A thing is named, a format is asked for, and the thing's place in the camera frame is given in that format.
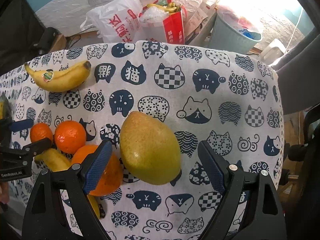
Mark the banana with sticker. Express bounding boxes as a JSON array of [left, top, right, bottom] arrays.
[[24, 61, 91, 93]]

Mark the dark hanging cloth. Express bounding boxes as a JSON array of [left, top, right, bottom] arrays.
[[1, 0, 44, 75]]

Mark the person's right hand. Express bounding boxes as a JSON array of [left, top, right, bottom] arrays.
[[0, 182, 10, 204]]

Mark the small tangerine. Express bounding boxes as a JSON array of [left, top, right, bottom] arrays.
[[30, 123, 54, 142], [54, 121, 86, 154]]

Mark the small yellow pear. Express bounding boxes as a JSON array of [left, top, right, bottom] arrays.
[[120, 111, 181, 185]]

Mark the black device on wooden box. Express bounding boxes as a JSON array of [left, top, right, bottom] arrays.
[[31, 27, 67, 56]]

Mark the cat pattern tablecloth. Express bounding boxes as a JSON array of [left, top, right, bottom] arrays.
[[1, 41, 284, 239]]

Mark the grey green trash bin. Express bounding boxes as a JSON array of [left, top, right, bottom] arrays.
[[208, 13, 263, 54]]

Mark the white plastic shopping bag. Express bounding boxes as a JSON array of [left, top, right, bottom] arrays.
[[80, 0, 146, 43]]

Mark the plain yellow banana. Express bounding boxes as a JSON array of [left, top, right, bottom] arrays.
[[35, 148, 100, 219]]

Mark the red white trash box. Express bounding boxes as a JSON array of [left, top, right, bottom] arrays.
[[138, 0, 187, 44]]

